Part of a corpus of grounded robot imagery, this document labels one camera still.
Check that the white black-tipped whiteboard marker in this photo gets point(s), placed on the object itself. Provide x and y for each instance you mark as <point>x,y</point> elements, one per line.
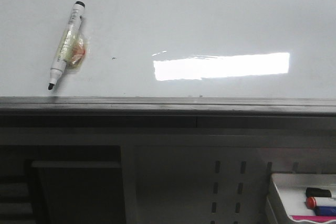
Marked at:
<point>66,44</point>

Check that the white whiteboard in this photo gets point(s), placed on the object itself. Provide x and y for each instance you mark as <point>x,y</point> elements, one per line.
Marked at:
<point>172,48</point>

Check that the grey slotted pegboard panel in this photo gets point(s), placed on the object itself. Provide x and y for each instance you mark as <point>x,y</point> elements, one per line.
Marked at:
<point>210,184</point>

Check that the white plastic marker tray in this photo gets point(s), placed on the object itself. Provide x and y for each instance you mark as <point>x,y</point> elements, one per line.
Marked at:
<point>287,195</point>

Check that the dark shelf unit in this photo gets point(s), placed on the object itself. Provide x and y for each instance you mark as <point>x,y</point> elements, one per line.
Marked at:
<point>61,184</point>

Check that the black marker in tray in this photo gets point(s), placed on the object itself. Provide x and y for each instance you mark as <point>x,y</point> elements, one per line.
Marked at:
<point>318,192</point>

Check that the red-capped marker in tray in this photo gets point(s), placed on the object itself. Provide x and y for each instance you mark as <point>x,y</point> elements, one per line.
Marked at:
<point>313,202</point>

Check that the blue-capped marker in tray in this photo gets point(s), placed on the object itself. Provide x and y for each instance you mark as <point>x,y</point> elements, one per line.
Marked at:
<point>325,211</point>

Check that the pink object in tray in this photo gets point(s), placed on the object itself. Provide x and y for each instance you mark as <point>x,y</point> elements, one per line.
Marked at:
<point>317,219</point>

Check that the grey whiteboard frame ledge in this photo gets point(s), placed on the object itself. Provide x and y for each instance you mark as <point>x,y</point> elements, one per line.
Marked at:
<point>231,113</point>

